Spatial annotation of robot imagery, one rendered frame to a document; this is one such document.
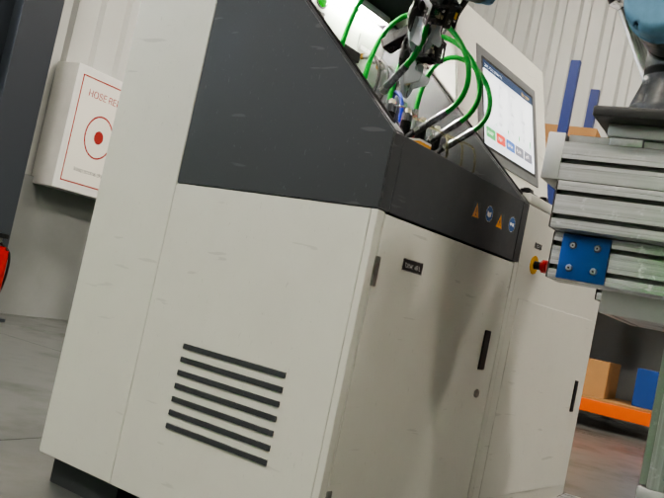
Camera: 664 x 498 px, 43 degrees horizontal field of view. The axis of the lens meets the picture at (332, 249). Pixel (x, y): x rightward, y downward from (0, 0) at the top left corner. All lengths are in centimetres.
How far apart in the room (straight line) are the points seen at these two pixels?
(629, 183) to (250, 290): 80
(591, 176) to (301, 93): 64
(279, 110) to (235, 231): 28
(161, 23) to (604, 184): 119
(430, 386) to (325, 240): 46
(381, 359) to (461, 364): 37
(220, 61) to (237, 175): 29
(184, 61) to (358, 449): 101
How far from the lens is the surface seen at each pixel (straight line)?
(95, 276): 219
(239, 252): 185
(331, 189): 173
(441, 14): 190
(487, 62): 271
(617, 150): 162
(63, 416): 223
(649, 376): 726
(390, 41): 215
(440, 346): 196
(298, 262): 174
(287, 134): 184
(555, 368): 264
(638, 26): 155
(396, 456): 190
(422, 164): 178
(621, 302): 171
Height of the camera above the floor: 61
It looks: 3 degrees up
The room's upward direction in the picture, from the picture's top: 12 degrees clockwise
